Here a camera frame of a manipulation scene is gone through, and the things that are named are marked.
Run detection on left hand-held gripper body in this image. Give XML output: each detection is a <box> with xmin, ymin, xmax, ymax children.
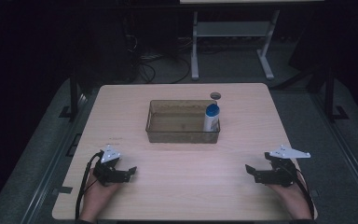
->
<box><xmin>92</xmin><ymin>144</ymin><xmax>122</xmax><ymax>187</ymax></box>

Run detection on person's right hand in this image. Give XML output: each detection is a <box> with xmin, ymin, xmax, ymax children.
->
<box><xmin>267</xmin><ymin>175</ymin><xmax>312</xmax><ymax>217</ymax></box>

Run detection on brown transparent plastic box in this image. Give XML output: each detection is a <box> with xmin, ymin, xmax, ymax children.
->
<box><xmin>145</xmin><ymin>99</ymin><xmax>221</xmax><ymax>145</ymax></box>

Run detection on aluminium floor rail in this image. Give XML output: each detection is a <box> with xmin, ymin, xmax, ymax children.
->
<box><xmin>20</xmin><ymin>92</ymin><xmax>90</xmax><ymax>224</ymax></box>
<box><xmin>310</xmin><ymin>92</ymin><xmax>358</xmax><ymax>217</ymax></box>

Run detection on black cables on floor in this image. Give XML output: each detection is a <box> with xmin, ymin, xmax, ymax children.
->
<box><xmin>133</xmin><ymin>34</ymin><xmax>192</xmax><ymax>85</ymax></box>

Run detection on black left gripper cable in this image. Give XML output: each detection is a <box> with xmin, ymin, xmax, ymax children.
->
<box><xmin>75</xmin><ymin>150</ymin><xmax>104</xmax><ymax>222</ymax></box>

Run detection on white metal stand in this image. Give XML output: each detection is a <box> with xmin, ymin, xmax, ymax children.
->
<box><xmin>190</xmin><ymin>8</ymin><xmax>281</xmax><ymax>81</ymax></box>

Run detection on black upright post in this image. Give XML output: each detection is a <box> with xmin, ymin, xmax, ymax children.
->
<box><xmin>69</xmin><ymin>71</ymin><xmax>79</xmax><ymax>121</ymax></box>
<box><xmin>324</xmin><ymin>68</ymin><xmax>336</xmax><ymax>123</ymax></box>

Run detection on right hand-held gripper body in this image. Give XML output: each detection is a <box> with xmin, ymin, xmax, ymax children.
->
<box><xmin>264</xmin><ymin>145</ymin><xmax>311</xmax><ymax>188</ymax></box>

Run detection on person's left hand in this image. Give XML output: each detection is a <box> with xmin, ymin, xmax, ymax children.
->
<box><xmin>79</xmin><ymin>172</ymin><xmax>122</xmax><ymax>220</ymax></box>

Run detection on white bottle with blue cap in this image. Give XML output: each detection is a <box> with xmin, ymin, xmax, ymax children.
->
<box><xmin>202</xmin><ymin>103</ymin><xmax>221</xmax><ymax>133</ymax></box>

